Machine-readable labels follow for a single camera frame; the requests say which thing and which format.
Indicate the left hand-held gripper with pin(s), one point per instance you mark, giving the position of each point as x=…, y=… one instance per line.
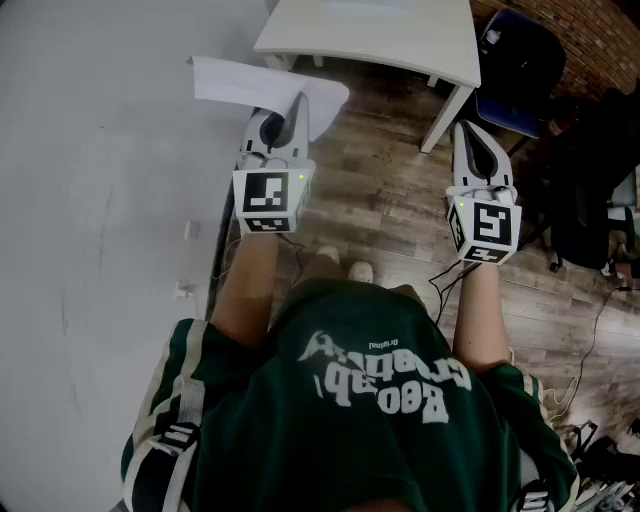
x=265, y=200

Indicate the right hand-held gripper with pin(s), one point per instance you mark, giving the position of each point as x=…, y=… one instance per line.
x=487, y=225

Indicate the white A4 paper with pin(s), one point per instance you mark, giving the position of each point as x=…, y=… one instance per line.
x=240, y=82

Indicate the person's left forearm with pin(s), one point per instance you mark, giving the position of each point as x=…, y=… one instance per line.
x=245, y=290

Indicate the person's right forearm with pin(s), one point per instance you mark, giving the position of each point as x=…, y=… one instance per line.
x=480, y=320

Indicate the blue chair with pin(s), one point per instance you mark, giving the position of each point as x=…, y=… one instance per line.
x=505, y=115

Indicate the black office chair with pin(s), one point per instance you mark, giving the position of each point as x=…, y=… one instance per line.
x=585, y=200

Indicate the black jacket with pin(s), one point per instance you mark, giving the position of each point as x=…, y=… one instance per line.
x=530, y=55

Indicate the small white object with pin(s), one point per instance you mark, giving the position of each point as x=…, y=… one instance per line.
x=494, y=36

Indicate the white table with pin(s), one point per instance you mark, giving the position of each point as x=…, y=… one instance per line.
x=370, y=35

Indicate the khaki shorts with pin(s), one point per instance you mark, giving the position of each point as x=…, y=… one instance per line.
x=312, y=275

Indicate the beige shoe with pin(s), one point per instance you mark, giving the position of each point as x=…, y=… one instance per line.
x=361, y=271

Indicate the green printed t-shirt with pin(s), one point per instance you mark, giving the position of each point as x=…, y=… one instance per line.
x=350, y=430

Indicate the black equipment clutter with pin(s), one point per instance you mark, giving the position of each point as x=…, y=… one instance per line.
x=607, y=465

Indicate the white wall socket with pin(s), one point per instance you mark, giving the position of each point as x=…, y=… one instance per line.
x=186, y=289
x=192, y=229

